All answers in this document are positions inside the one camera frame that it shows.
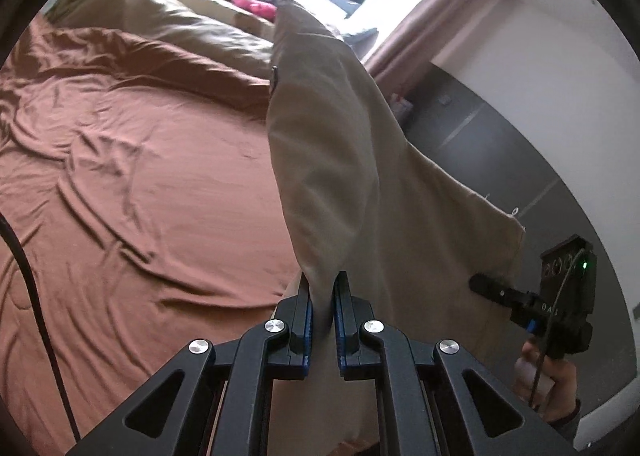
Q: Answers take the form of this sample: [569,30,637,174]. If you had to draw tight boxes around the pink plush toy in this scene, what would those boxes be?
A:
[232,0,278,22]

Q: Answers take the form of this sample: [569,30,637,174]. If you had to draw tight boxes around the person's right forearm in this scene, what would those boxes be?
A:
[542,398,586,444]

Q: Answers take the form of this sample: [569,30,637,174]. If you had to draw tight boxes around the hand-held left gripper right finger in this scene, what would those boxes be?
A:
[333,271,576,456]

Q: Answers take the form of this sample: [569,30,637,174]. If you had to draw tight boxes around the pink curtain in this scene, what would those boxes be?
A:
[362,0,508,82]

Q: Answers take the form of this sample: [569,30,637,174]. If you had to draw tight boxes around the beige pillow on bed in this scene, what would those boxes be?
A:
[47,0,281,82]

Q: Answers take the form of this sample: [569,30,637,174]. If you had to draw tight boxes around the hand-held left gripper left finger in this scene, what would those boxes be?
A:
[65,272,315,456]

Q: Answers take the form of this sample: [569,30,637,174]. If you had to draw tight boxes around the person's right hand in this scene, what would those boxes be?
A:
[515,340,581,424]

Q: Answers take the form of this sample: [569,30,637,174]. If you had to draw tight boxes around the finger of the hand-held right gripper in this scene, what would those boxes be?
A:
[470,273,531,309]

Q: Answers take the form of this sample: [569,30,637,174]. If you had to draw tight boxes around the brown bed sheet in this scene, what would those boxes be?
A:
[0,16,311,452]

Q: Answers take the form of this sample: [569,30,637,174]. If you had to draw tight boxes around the beige pants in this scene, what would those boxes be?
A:
[265,0,527,444]

